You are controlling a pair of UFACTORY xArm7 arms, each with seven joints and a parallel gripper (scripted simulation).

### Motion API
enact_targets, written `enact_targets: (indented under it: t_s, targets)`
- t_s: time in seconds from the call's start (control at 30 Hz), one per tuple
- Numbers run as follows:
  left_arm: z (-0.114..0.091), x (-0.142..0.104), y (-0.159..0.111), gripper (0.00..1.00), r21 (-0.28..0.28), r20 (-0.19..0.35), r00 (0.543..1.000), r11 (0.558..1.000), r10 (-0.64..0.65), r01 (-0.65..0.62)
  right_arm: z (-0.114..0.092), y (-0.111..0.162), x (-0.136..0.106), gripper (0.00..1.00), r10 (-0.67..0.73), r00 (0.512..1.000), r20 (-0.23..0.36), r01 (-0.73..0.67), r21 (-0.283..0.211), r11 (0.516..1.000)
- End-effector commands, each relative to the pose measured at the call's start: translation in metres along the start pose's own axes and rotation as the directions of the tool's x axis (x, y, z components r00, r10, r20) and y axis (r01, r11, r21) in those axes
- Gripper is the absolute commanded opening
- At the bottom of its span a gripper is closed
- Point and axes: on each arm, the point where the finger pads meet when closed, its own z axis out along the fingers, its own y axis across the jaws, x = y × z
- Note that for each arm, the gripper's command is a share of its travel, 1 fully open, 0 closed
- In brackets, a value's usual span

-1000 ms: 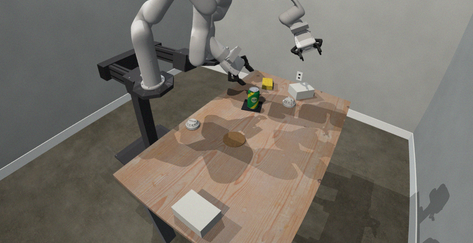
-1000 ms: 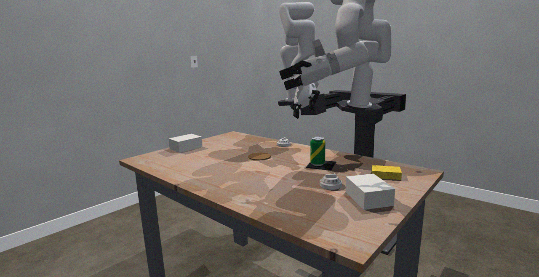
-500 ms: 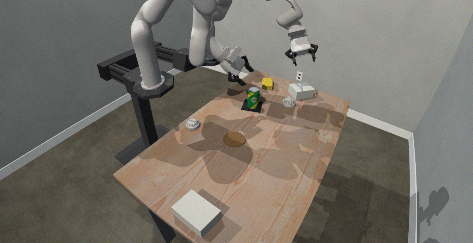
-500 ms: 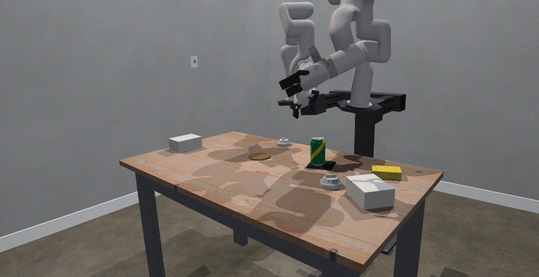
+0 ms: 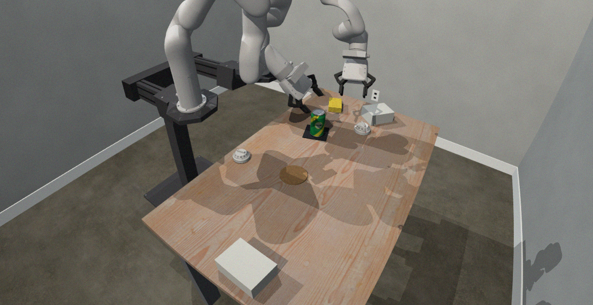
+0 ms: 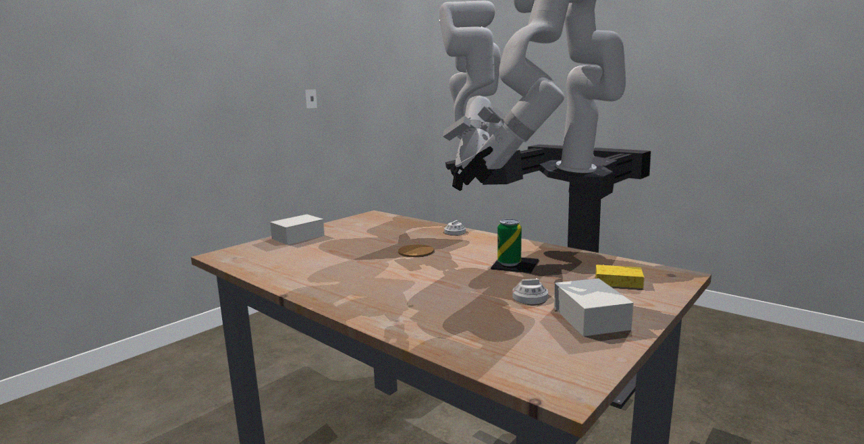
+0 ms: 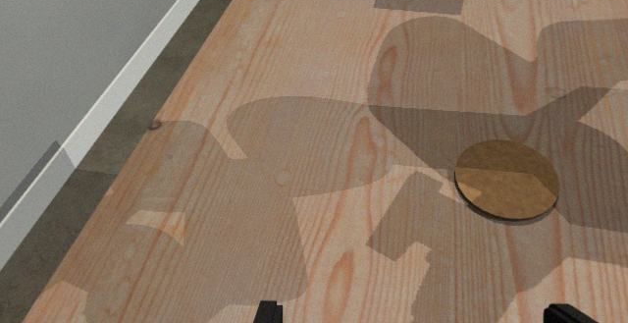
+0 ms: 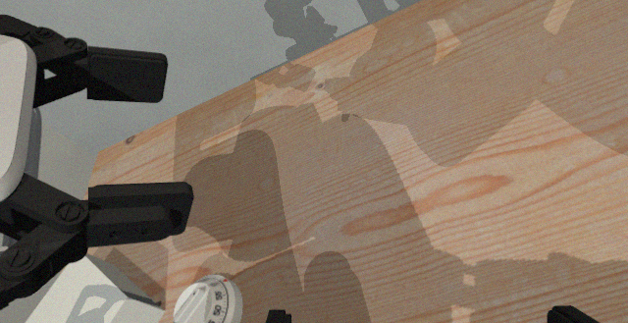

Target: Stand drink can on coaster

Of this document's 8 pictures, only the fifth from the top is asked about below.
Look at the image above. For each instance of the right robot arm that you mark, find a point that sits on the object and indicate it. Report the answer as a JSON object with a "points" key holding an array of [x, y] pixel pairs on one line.
{"points": [[252, 60]]}

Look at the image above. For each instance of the yellow sponge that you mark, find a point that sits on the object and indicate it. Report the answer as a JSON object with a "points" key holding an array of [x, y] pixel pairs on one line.
{"points": [[335, 105]]}

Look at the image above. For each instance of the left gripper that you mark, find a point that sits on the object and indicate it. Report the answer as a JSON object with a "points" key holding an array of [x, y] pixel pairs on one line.
{"points": [[355, 71]]}

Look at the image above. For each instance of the green and yellow drink can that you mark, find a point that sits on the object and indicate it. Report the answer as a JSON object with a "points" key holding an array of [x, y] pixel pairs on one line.
{"points": [[317, 123]]}

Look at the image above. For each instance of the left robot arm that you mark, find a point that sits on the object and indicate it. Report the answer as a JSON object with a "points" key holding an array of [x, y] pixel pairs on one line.
{"points": [[351, 31]]}

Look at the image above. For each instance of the round cork coaster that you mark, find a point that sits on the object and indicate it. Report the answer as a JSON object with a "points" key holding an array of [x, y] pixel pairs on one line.
{"points": [[293, 175]]}

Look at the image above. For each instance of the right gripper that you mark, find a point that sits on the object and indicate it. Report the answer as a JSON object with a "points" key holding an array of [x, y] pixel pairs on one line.
{"points": [[299, 89]]}

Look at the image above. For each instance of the dark grey square slate coaster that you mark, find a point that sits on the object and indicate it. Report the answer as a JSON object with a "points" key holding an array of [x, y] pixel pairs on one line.
{"points": [[309, 136]]}

